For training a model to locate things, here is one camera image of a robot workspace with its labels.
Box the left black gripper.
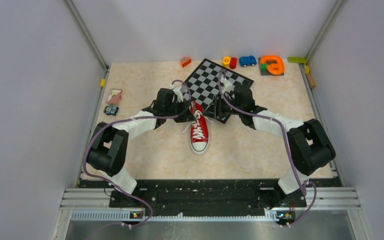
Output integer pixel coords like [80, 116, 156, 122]
[164, 98, 196, 123]

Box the green flat block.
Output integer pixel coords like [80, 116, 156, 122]
[287, 56, 308, 64]

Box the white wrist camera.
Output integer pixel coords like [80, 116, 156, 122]
[220, 77, 234, 96]
[170, 84, 184, 103]

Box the red canvas sneaker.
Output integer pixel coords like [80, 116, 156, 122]
[181, 101, 213, 155]

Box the small blue toy robot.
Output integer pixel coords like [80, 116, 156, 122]
[103, 104, 120, 116]

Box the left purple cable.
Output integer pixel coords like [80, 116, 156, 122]
[81, 79, 193, 229]

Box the black grey checkerboard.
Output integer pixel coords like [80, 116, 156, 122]
[181, 58, 254, 128]

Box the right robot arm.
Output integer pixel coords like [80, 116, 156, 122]
[205, 84, 336, 206]

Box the blue toy car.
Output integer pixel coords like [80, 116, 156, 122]
[239, 55, 257, 68]

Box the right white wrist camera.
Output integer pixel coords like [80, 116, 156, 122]
[220, 77, 234, 96]

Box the red toy cylinder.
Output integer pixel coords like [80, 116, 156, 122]
[229, 57, 238, 70]

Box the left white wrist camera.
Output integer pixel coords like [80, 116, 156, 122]
[170, 84, 184, 103]

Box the pink tangram card box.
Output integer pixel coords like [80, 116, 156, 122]
[106, 89, 123, 106]

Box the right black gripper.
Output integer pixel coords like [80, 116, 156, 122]
[202, 93, 243, 120]

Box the yellow clip on rail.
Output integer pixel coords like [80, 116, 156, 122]
[99, 78, 106, 88]

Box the orange curved track toy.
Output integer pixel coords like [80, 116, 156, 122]
[258, 55, 285, 76]

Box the wooden block on rail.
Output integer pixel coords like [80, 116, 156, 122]
[305, 73, 317, 89]

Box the purple cable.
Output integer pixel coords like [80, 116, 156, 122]
[81, 79, 193, 229]
[217, 68, 318, 228]

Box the orange half-round toy block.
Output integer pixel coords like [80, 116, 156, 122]
[180, 56, 192, 68]

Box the yellow toy cylinder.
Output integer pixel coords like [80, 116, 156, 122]
[222, 56, 231, 68]

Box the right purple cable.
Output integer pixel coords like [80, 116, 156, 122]
[217, 68, 318, 228]

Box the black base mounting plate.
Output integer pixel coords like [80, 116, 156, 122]
[77, 178, 341, 219]

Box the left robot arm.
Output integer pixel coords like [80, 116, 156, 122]
[83, 86, 193, 207]

